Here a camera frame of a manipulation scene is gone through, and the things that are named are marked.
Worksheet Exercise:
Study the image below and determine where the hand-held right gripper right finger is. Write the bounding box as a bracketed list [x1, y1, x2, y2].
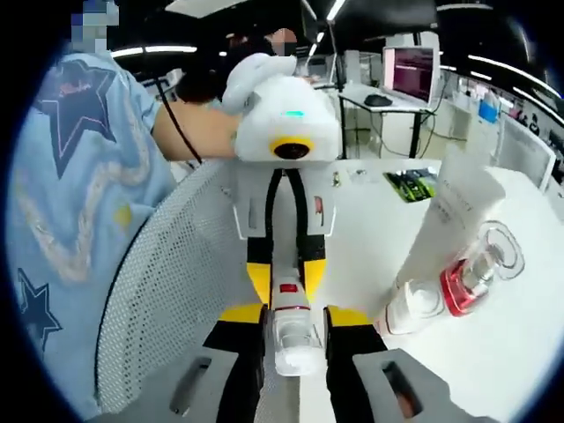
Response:
[323, 303, 471, 423]

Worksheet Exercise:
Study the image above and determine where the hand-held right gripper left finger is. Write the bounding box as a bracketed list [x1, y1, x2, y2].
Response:
[167, 302, 269, 423]

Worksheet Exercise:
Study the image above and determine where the white skincare bottle clear cap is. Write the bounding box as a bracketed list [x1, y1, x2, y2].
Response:
[263, 263, 327, 379]

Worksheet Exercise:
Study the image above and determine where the dark green skincare packet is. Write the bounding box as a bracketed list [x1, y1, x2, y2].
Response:
[382, 168, 442, 204]

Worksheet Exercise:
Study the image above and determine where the white skincare tube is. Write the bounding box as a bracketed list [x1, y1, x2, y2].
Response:
[382, 146, 508, 337]

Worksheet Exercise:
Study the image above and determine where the white skincare bottle red band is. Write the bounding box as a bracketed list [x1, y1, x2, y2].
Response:
[439, 219, 526, 317]

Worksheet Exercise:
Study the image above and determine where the white standing side desk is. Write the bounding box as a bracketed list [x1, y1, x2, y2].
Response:
[338, 82, 438, 160]

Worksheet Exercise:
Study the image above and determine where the white mesh chair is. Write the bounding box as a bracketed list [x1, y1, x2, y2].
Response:
[94, 158, 309, 423]

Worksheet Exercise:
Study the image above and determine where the person in blue shirt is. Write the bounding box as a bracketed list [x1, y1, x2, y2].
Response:
[6, 50, 177, 422]

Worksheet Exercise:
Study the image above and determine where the blue box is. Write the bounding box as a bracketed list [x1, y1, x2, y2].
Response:
[479, 97, 502, 123]

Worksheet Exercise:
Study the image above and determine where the white frosted partition panel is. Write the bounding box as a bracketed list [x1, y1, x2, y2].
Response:
[496, 112, 557, 191]

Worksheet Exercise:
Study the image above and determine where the black cable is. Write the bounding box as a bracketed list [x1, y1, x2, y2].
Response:
[143, 26, 204, 167]

